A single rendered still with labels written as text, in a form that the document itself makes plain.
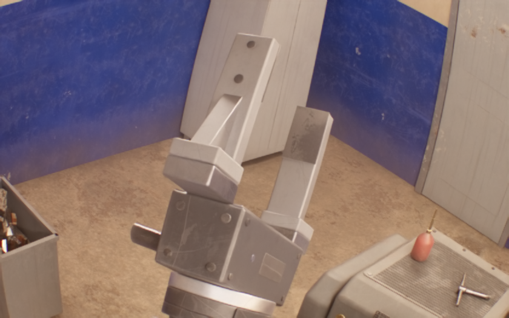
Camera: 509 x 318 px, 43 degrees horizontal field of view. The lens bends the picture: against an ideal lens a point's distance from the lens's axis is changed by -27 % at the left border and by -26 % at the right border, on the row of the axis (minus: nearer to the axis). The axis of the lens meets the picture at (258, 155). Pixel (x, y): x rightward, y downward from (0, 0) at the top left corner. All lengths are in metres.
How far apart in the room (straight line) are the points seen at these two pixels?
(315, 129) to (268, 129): 4.77
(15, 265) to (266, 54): 2.71
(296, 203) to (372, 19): 5.14
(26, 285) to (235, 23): 2.66
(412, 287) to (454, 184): 3.51
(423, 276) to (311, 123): 1.48
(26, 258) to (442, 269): 1.86
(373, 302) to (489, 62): 3.37
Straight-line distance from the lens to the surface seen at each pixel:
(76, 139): 4.93
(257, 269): 0.52
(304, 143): 0.62
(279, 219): 0.61
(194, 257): 0.48
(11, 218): 3.52
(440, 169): 5.54
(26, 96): 4.48
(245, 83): 0.49
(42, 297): 3.39
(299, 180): 0.61
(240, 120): 0.49
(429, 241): 2.11
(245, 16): 5.02
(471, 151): 5.34
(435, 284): 2.05
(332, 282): 2.07
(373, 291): 1.99
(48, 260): 3.30
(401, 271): 2.07
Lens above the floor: 2.40
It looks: 25 degrees down
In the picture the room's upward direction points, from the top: 13 degrees clockwise
